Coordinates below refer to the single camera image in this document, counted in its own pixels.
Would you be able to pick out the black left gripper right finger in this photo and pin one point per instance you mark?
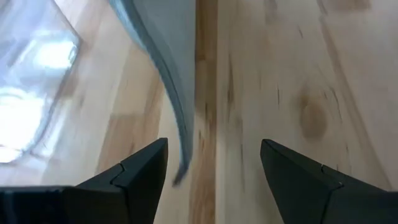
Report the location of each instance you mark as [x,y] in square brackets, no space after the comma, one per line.
[304,193]

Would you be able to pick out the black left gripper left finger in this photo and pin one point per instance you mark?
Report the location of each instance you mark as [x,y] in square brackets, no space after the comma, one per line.
[140,186]

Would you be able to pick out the grey microfiber towel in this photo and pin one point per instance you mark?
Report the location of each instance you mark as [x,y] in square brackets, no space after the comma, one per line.
[174,46]

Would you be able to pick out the clear plastic bin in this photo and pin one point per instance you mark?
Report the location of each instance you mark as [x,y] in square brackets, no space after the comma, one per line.
[37,77]

